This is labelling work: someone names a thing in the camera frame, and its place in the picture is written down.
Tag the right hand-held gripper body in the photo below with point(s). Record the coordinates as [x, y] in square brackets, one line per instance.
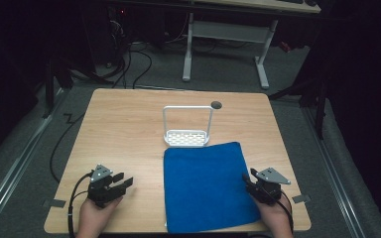
[270, 186]

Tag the white-legged desk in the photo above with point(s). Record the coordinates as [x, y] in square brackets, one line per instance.
[231, 36]

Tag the black metal stand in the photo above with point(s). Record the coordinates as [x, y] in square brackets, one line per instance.
[51, 86]
[314, 99]

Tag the white towel rack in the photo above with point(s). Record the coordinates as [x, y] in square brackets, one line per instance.
[187, 132]

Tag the grey tape patch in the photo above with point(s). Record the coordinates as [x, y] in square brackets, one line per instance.
[54, 203]
[301, 198]

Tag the blue towel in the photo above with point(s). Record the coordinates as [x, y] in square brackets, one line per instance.
[205, 188]

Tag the grey table grommet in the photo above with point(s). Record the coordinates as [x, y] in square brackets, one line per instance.
[216, 105]

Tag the metal floor rail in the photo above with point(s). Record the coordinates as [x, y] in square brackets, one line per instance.
[334, 172]
[10, 175]

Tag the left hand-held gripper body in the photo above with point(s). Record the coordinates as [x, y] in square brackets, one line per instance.
[101, 191]

